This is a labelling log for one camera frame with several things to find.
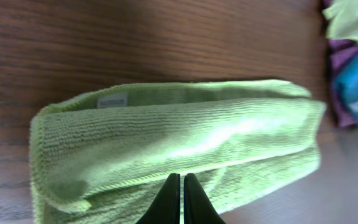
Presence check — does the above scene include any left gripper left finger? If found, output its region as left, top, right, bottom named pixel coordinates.
left=137, top=174, right=181, bottom=224

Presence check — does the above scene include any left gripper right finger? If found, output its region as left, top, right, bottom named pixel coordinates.
left=184, top=173, right=226, bottom=224

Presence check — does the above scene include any bright green microfiber cloth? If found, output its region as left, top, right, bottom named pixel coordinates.
left=29, top=80, right=326, bottom=223

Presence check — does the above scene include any purple microfiber cloth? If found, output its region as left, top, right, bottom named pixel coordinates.
left=321, top=0, right=358, bottom=129

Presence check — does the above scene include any olive green microfiber cloth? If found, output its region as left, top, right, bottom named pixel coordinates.
left=323, top=0, right=358, bottom=43

